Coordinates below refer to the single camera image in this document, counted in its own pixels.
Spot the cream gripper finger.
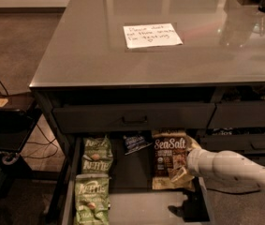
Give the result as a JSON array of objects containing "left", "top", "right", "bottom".
[{"left": 170, "top": 167, "right": 189, "bottom": 183}]

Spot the brown sea salt chip bag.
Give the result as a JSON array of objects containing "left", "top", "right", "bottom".
[{"left": 152, "top": 129, "right": 199, "bottom": 191}]

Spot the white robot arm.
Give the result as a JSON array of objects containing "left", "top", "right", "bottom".
[{"left": 169, "top": 148, "right": 265, "bottom": 192}]

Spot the blue snack bag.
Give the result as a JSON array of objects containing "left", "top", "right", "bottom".
[{"left": 124, "top": 134, "right": 153, "bottom": 155}]

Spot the open middle drawer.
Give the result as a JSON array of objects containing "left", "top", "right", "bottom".
[{"left": 61, "top": 134, "right": 216, "bottom": 225}]

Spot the middle right drawer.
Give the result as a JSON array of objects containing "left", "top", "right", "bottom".
[{"left": 200, "top": 134, "right": 265, "bottom": 155}]

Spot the green kettle chip bag rear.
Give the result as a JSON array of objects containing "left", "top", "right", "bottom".
[{"left": 81, "top": 137, "right": 113, "bottom": 174}]

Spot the green kettle chip bag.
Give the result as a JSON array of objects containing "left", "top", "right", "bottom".
[
  {"left": 73, "top": 173, "right": 110, "bottom": 225},
  {"left": 81, "top": 137, "right": 113, "bottom": 174}
]

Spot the top right drawer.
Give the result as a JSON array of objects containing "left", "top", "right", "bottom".
[{"left": 209, "top": 101, "right": 265, "bottom": 128}]

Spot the green kettle chip bag front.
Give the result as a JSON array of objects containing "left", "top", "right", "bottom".
[{"left": 73, "top": 173, "right": 110, "bottom": 225}]

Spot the top left drawer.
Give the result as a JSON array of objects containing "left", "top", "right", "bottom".
[{"left": 52, "top": 102, "right": 215, "bottom": 133}]

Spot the white handwritten paper note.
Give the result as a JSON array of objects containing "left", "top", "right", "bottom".
[{"left": 123, "top": 23, "right": 183, "bottom": 49}]

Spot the black side stand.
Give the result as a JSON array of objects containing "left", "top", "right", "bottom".
[{"left": 0, "top": 92, "right": 42, "bottom": 178}]

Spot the black floor cable right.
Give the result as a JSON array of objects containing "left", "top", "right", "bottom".
[{"left": 206, "top": 185, "right": 262, "bottom": 196}]

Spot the dark cabinet frame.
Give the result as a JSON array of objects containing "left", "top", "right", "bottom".
[{"left": 33, "top": 86, "right": 265, "bottom": 225}]

